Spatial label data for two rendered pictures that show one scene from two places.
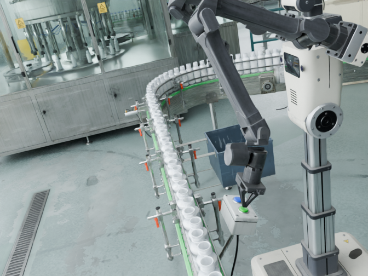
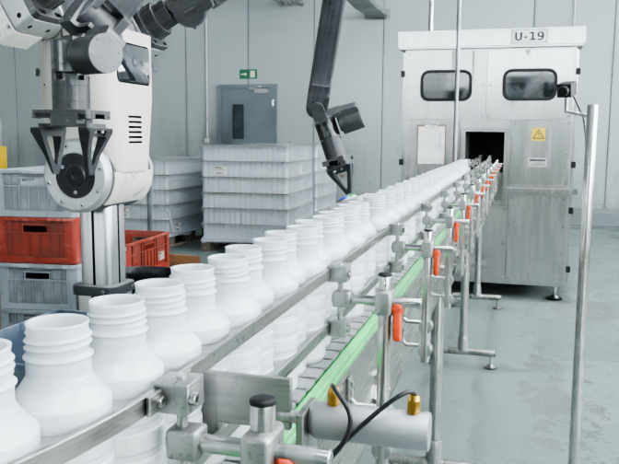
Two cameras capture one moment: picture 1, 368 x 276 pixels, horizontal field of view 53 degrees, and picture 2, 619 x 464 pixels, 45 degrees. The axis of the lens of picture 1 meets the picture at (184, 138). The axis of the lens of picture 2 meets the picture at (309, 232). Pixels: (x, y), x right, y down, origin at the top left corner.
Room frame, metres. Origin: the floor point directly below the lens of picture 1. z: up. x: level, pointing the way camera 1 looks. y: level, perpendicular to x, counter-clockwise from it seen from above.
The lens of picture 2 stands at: (2.85, 0.46, 1.27)
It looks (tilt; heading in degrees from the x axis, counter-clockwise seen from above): 7 degrees down; 201
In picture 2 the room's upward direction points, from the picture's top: straight up
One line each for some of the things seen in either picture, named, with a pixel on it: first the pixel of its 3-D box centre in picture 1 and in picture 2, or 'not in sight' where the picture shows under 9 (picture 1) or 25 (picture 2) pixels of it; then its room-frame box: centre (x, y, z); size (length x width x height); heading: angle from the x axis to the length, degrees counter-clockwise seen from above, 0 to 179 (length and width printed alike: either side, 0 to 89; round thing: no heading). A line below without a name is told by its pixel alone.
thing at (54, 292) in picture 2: not in sight; (66, 275); (-0.19, -2.04, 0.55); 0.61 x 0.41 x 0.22; 13
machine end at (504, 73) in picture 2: not in sight; (487, 163); (-3.86, -0.44, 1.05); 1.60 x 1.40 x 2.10; 6
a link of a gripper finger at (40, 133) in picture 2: not in sight; (62, 144); (1.90, -0.32, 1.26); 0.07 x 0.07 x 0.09; 4
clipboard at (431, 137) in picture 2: not in sight; (431, 144); (-3.06, -0.78, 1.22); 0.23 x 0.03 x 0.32; 96
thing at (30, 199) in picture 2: not in sight; (63, 189); (-0.19, -2.04, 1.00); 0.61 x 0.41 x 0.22; 13
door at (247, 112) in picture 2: not in sight; (247, 149); (-8.16, -4.87, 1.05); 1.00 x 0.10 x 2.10; 96
